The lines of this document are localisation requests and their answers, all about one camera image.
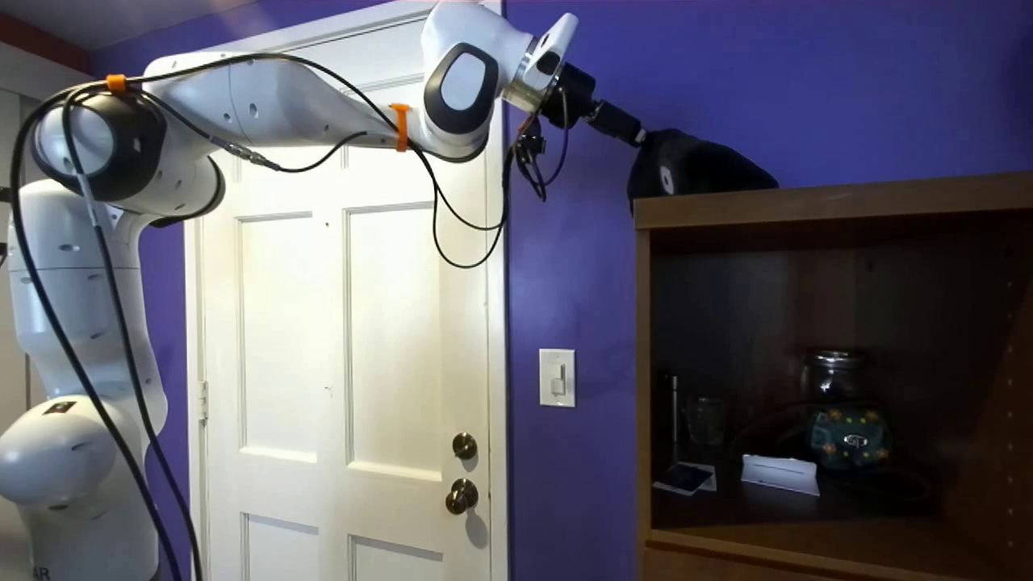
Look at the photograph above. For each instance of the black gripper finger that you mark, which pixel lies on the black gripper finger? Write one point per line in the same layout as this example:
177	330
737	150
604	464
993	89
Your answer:
631	136
625	117

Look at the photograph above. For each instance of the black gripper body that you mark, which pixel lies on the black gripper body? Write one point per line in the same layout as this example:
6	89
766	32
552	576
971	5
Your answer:
580	99

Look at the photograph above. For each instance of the black knit beanie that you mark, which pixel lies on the black knit beanie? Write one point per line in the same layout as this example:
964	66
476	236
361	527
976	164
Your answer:
697	166

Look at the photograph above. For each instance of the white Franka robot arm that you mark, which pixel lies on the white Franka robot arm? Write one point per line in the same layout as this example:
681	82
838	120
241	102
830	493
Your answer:
268	102

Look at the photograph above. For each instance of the white panelled door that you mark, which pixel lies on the white panelled door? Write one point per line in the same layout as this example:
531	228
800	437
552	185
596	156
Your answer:
406	325

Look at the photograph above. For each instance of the dark deadbolt door knob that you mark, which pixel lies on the dark deadbolt door knob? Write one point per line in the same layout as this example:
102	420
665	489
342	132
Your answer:
462	447

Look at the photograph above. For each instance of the dark round door knob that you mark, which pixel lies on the dark round door knob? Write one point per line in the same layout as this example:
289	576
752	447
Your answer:
462	495

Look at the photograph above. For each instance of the metal door hinge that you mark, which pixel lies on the metal door hinge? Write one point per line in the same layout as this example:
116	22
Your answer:
201	406

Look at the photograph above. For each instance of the brown wooden shelf unit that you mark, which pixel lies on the brown wooden shelf unit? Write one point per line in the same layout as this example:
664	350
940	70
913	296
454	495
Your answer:
1002	486

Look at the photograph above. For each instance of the clear drinking glass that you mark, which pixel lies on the clear drinking glass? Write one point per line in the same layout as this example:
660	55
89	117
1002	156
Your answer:
707	425

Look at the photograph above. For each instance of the small dark flat device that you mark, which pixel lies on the small dark flat device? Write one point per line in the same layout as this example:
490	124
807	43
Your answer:
686	478

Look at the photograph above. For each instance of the glass jar with beads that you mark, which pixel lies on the glass jar with beads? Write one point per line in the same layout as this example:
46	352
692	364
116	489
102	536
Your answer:
851	425

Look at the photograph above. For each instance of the white wall light switch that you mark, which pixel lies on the white wall light switch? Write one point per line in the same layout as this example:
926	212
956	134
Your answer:
556	376

